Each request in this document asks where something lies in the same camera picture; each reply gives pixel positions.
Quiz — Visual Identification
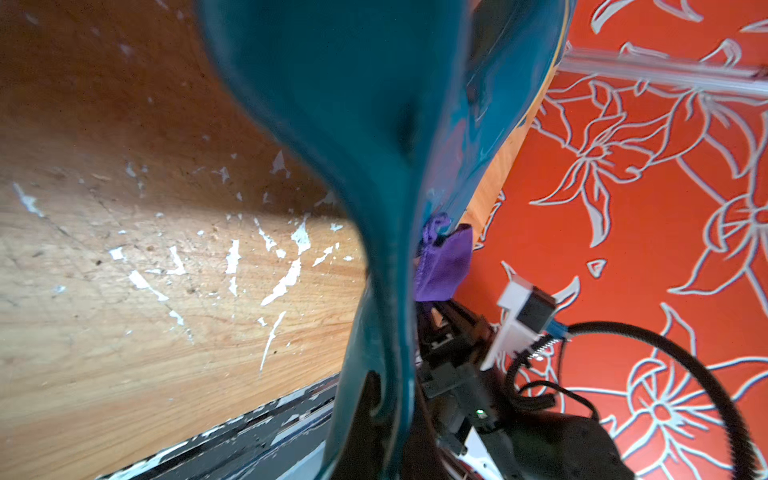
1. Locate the black corrugated camera cable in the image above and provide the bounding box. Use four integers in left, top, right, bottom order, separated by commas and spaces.
503, 321, 758, 480

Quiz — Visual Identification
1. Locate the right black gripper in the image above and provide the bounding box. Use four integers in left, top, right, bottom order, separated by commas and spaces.
416, 276, 635, 479

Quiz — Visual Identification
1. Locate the purple cloth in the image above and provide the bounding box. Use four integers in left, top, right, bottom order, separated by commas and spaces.
413, 213, 473, 302

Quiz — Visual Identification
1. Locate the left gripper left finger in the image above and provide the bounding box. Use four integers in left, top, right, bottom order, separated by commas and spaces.
344, 371, 388, 480

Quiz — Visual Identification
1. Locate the teal boot with yellow sole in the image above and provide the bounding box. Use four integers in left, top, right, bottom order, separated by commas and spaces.
198, 1, 575, 479

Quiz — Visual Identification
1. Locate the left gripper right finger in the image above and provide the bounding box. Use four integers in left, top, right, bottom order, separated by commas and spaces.
401, 395, 449, 480

